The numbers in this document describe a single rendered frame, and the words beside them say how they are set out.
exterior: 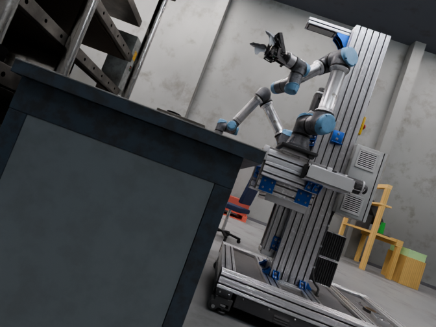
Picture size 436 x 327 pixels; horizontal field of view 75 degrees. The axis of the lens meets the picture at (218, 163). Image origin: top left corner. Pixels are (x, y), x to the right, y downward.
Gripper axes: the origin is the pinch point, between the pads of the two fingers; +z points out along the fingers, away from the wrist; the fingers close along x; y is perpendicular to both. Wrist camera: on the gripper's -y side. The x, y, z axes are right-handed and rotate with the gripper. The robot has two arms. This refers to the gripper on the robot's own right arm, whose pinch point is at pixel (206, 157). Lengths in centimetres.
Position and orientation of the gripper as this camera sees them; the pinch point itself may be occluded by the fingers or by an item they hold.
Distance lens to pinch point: 246.5
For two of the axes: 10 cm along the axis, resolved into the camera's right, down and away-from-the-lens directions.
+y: 8.9, 3.1, -3.4
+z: -3.5, 9.4, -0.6
